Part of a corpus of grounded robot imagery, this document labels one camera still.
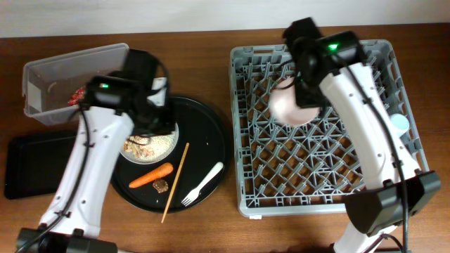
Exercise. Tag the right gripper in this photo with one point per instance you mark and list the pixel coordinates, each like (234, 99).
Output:
(301, 100)

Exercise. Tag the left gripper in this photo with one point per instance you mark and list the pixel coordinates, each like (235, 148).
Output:
(169, 128)

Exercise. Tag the white saucer plate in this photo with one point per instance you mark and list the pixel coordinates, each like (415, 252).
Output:
(283, 106)

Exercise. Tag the red snack wrapper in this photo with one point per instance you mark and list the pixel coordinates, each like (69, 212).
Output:
(76, 97)

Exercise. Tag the blue plastic cup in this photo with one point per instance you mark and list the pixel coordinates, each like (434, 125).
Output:
(401, 124)

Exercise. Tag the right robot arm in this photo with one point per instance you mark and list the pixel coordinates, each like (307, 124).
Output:
(334, 68)

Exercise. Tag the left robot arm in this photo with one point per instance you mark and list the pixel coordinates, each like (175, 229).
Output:
(112, 110)

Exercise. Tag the grey dishwasher rack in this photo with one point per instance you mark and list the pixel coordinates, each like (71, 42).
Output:
(281, 169)

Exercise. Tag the clear plastic waste bin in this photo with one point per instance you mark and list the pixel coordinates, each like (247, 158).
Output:
(48, 84)

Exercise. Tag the white rice pile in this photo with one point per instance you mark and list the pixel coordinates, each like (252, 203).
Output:
(161, 145)

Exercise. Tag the grey plate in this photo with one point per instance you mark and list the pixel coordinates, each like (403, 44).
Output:
(129, 156)

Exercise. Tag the orange carrot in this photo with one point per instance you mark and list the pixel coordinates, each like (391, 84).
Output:
(158, 173)

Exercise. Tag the wooden chopstick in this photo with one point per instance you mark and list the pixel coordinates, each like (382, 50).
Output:
(176, 179)

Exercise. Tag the round black serving tray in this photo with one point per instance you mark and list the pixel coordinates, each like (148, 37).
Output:
(209, 143)

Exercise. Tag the brown food scrap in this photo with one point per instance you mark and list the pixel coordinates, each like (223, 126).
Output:
(160, 185)

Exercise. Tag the white plastic fork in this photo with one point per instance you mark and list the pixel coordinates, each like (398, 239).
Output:
(193, 195)

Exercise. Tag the black rectangular tray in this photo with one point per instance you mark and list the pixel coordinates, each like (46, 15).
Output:
(35, 163)

